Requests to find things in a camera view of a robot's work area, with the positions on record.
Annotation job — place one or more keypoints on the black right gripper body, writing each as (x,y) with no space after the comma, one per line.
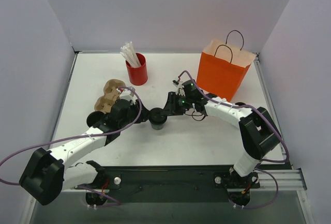
(170,103)

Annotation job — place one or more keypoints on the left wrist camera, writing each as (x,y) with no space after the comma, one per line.
(128,94)

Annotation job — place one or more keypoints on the orange paper bag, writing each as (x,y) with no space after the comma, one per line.
(223,67)

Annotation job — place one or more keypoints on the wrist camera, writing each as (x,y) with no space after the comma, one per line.
(179,87)
(128,94)

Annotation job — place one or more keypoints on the red cylindrical holder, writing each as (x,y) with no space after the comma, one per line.
(138,76)

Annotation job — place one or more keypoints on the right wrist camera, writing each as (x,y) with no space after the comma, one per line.
(179,87)

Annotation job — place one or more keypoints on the brown cardboard cup carrier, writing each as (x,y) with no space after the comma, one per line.
(110,95)

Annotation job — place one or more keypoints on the black cup lid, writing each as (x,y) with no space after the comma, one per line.
(155,117)
(239,105)

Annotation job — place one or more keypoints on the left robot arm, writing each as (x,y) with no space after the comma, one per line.
(48,172)

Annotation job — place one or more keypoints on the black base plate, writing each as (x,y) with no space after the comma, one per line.
(171,184)

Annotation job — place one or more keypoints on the black coffee cup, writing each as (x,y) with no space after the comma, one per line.
(94,119)
(157,125)

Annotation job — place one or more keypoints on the aluminium frame rail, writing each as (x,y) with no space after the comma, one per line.
(287,180)

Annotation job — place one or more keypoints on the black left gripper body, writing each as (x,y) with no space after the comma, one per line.
(138,112)

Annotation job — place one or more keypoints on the white wrapped straws bundle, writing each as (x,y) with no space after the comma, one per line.
(129,54)

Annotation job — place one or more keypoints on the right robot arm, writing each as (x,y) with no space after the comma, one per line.
(258,131)

